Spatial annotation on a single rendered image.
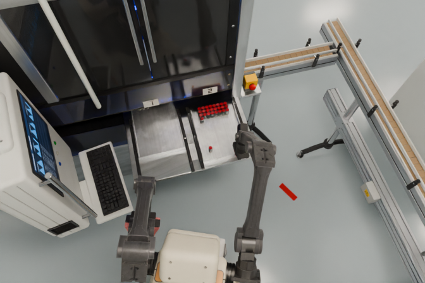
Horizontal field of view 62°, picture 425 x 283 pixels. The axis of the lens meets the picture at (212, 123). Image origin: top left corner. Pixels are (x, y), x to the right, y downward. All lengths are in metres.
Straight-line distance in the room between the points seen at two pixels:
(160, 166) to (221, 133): 0.40
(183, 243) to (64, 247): 1.68
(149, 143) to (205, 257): 0.91
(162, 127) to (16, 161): 0.92
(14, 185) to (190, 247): 0.64
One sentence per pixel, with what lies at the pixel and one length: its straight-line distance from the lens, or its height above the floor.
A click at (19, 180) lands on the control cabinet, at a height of 1.54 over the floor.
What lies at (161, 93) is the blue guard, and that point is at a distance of 1.92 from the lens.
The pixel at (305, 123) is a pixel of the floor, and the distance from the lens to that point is 3.17.
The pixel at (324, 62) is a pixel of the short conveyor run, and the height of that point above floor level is 0.90.
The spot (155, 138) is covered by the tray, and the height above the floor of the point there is 0.88.
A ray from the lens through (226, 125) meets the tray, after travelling 2.05.
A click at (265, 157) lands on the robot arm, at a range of 1.29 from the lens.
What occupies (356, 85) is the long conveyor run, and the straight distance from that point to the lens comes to 2.33.
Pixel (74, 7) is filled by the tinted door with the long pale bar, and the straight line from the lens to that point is 1.46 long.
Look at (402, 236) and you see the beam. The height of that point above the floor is 0.55.
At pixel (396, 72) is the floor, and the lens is 3.80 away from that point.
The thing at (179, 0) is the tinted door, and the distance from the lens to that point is 1.48.
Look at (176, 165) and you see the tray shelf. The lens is 1.95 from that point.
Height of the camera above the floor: 2.69
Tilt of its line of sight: 62 degrees down
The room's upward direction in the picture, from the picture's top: 1 degrees clockwise
